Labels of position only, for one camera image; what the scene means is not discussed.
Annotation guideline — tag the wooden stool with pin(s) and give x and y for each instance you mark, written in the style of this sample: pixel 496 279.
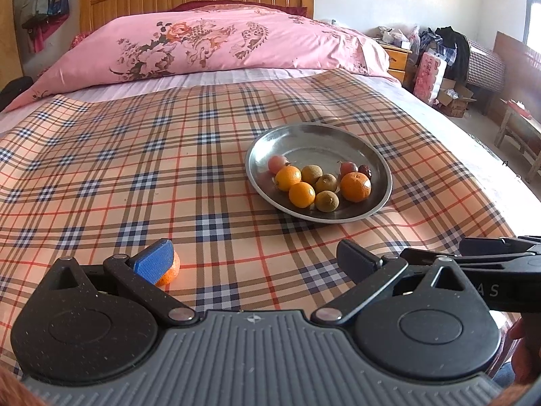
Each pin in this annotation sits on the wooden stool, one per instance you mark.
pixel 522 124

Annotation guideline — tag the window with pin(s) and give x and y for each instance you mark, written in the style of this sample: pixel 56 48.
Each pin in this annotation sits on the window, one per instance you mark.
pixel 533 17

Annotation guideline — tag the cardboard box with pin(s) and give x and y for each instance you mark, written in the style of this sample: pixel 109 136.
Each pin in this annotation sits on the cardboard box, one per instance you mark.
pixel 456 103

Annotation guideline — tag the round metal plate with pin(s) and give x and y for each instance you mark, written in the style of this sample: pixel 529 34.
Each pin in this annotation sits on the round metal plate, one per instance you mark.
pixel 321 143

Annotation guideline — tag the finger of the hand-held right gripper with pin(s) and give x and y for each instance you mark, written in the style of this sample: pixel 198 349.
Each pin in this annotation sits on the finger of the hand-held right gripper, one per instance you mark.
pixel 494 246
pixel 477 263

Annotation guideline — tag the hanging clothes bundle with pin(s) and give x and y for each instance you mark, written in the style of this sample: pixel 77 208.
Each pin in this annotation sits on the hanging clothes bundle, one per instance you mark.
pixel 46 0

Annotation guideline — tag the black bag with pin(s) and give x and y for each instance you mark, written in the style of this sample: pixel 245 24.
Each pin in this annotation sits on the black bag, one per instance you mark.
pixel 12 93

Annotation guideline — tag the tan longan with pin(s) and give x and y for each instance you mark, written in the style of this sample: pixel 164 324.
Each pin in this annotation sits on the tan longan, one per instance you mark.
pixel 312 173
pixel 326 201
pixel 326 182

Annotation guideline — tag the reddish brown garment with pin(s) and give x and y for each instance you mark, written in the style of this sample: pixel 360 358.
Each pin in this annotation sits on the reddish brown garment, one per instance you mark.
pixel 12 391

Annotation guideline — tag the checked fabric chair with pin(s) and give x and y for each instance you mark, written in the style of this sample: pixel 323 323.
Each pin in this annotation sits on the checked fabric chair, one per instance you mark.
pixel 486 65

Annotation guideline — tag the dark orange mandarin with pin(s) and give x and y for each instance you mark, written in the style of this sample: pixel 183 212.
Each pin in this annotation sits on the dark orange mandarin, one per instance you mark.
pixel 172 270
pixel 356 186

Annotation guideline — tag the wooden nightstand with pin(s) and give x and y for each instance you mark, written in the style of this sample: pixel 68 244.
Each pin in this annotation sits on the wooden nightstand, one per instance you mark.
pixel 397 61

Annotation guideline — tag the red floral pillow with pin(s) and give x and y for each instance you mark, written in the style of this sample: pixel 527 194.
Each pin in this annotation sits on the red floral pillow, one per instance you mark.
pixel 79 40

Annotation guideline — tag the small bright orange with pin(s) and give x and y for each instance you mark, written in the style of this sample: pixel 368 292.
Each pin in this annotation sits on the small bright orange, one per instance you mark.
pixel 301 194
pixel 288 177

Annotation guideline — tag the pink floral quilt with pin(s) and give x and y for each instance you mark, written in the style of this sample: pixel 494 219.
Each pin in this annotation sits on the pink floral quilt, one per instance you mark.
pixel 296 46

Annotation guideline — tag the dark red jujube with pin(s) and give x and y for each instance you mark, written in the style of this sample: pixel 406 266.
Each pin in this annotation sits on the dark red jujube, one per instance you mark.
pixel 366 171

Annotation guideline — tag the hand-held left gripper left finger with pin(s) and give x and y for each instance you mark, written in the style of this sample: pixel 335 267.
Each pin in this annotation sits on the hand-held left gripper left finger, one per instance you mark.
pixel 154 262

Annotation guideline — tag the wooden board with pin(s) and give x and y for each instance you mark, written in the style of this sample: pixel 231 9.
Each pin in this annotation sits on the wooden board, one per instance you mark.
pixel 520 59

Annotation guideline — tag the pink tissue roll pack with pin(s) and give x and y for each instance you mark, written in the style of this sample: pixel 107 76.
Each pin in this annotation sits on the pink tissue roll pack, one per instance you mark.
pixel 429 76

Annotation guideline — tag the person's right hand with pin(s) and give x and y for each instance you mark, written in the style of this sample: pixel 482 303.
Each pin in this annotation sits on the person's right hand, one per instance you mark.
pixel 528 346

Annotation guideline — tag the wooden wardrobe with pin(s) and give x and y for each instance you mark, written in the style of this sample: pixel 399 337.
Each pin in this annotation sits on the wooden wardrobe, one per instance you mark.
pixel 8 29

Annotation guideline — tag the plaid cloth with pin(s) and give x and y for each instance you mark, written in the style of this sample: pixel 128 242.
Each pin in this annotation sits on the plaid cloth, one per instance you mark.
pixel 126 177

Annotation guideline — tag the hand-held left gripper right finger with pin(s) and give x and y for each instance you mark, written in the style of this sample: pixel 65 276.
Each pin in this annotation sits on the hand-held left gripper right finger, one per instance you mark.
pixel 355 258

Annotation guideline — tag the pile of plastic bags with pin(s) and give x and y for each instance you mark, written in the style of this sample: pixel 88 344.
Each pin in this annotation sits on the pile of plastic bags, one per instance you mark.
pixel 397 36

